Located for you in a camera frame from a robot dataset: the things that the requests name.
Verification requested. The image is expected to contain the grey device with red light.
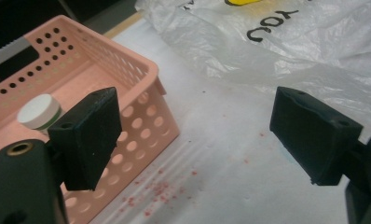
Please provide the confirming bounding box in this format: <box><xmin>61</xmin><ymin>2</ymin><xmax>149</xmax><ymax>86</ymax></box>
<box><xmin>0</xmin><ymin>36</ymin><xmax>41</xmax><ymax>85</ymax></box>

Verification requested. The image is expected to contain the pink perforated plastic basket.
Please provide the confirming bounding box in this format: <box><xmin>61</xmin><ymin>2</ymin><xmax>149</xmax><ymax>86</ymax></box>
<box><xmin>0</xmin><ymin>14</ymin><xmax>181</xmax><ymax>224</ymax></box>

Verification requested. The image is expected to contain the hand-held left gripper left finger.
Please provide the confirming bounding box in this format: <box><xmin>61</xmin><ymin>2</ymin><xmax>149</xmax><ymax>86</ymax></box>
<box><xmin>47</xmin><ymin>86</ymin><xmax>123</xmax><ymax>191</ymax></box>

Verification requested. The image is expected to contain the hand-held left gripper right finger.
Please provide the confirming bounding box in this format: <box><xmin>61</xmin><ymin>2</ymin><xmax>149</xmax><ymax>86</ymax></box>
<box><xmin>268</xmin><ymin>86</ymin><xmax>364</xmax><ymax>187</ymax></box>

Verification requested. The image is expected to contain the translucent white plastic bag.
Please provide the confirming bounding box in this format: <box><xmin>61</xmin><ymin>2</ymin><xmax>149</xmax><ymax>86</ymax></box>
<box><xmin>134</xmin><ymin>0</ymin><xmax>371</xmax><ymax>132</ymax></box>

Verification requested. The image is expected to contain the white round bottle cap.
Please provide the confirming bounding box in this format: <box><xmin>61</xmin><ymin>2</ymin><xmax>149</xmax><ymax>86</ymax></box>
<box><xmin>16</xmin><ymin>93</ymin><xmax>64</xmax><ymax>135</ymax></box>

